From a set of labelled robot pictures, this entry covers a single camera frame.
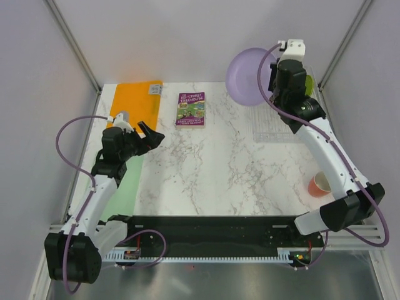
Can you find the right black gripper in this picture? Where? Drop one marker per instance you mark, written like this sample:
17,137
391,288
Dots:
274,67

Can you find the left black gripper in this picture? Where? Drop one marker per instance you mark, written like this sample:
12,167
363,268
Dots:
145,144

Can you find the purple plastic plate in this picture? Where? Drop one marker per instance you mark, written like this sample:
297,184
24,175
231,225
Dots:
241,77

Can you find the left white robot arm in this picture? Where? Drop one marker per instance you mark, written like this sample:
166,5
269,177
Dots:
76,252

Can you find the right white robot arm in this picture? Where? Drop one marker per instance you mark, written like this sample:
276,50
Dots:
355,198

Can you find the lime green plate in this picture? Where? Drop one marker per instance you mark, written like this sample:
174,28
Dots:
309,84

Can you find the orange cutting mat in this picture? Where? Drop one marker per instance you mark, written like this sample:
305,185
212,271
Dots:
141,100

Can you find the purple treehouse book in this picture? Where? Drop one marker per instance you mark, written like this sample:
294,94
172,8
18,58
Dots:
191,110

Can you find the green clipboard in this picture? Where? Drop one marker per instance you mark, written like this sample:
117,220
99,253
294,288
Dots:
123,200

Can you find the orange paper cup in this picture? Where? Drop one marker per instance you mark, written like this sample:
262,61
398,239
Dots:
319,186

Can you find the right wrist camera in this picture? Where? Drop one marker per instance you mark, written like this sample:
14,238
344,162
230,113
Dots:
292,49

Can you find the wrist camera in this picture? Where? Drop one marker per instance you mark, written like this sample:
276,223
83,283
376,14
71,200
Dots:
292,49
121,121

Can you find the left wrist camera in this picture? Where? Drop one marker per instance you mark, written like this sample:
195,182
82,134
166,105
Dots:
121,121

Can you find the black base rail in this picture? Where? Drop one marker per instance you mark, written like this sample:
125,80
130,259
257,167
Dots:
200,236

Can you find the white slotted cable duct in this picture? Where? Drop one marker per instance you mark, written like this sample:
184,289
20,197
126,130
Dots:
125,256

